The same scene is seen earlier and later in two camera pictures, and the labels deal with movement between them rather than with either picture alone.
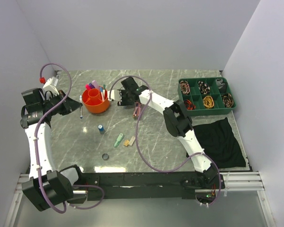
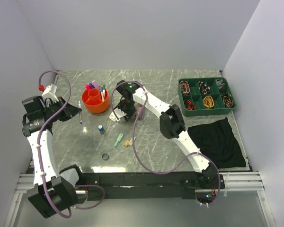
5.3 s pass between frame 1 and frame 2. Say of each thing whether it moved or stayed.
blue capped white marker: stayed
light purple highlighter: stayed
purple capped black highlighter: stayed
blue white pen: moved
